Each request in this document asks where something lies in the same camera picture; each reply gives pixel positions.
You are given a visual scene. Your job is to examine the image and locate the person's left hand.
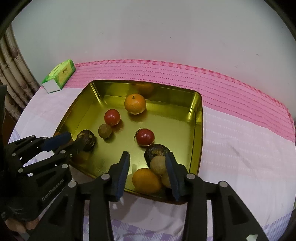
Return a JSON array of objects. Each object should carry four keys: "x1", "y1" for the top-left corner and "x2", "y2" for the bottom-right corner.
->
[{"x1": 5, "y1": 218, "x2": 39, "y2": 233}]

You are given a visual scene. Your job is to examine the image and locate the longan with stem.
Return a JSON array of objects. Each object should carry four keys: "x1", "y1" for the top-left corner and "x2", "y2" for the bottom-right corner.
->
[{"x1": 98, "y1": 124, "x2": 112, "y2": 139}]

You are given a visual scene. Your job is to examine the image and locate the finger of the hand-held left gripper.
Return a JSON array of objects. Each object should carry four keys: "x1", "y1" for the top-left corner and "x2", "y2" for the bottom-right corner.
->
[
  {"x1": 20, "y1": 140, "x2": 85, "y2": 175},
  {"x1": 6, "y1": 132, "x2": 72, "y2": 160}
]

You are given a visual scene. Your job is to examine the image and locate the small red tomato with calyx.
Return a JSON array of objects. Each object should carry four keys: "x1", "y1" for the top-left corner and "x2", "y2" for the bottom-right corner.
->
[{"x1": 134, "y1": 127, "x2": 155, "y2": 146}]

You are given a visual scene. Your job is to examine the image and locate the large red tomato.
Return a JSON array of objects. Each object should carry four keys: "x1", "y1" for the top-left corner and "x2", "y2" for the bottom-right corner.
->
[{"x1": 104, "y1": 109, "x2": 121, "y2": 126}]

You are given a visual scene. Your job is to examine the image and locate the orange with stem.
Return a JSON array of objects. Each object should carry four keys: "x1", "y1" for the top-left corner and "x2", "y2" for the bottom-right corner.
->
[{"x1": 124, "y1": 93, "x2": 147, "y2": 115}]

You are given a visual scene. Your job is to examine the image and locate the green tissue box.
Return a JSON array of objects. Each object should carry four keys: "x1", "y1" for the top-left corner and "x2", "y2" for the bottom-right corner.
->
[{"x1": 41, "y1": 59, "x2": 76, "y2": 94}]

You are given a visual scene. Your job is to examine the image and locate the dark brown mangosteen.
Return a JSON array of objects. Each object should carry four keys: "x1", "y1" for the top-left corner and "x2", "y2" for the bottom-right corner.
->
[
  {"x1": 144, "y1": 144, "x2": 170, "y2": 166},
  {"x1": 76, "y1": 130, "x2": 96, "y2": 152}
]

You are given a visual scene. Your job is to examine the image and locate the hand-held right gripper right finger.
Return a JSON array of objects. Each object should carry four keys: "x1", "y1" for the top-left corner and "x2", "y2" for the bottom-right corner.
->
[{"x1": 165, "y1": 152, "x2": 270, "y2": 241}]

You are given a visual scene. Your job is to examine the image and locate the patterned beige curtain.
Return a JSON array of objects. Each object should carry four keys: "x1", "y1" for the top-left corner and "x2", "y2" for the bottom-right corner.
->
[{"x1": 0, "y1": 25, "x2": 41, "y2": 121}]

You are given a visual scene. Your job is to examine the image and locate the red and gold tin box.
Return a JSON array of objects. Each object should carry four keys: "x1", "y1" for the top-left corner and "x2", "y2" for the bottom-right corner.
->
[{"x1": 53, "y1": 80, "x2": 204, "y2": 204}]

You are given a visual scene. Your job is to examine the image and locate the small yellow orange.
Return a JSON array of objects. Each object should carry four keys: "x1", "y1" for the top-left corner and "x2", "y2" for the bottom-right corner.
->
[{"x1": 132, "y1": 168, "x2": 162, "y2": 194}]

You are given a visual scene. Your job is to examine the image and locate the pink and purple checked tablecloth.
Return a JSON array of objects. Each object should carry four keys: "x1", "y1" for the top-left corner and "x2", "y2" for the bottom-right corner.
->
[{"x1": 8, "y1": 59, "x2": 296, "y2": 241}]

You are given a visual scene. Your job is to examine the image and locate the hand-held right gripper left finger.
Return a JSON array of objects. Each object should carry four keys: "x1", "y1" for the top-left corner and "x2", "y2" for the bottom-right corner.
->
[{"x1": 28, "y1": 152, "x2": 130, "y2": 241}]

